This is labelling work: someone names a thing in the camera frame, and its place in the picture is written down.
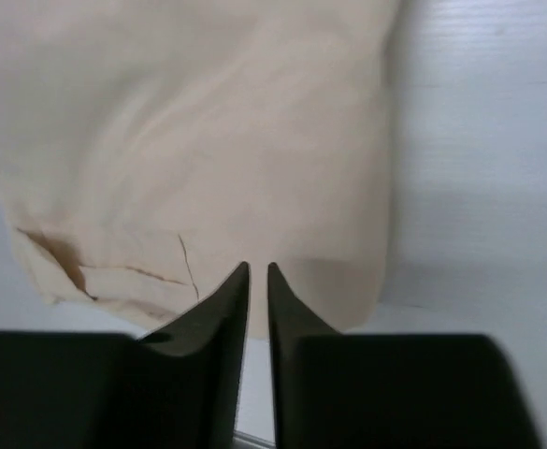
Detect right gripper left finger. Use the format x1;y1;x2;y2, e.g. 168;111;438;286
137;262;250;448

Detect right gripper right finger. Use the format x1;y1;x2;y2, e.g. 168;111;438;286
267;263;347;448

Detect beige trousers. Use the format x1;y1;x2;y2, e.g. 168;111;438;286
0;1;399;339

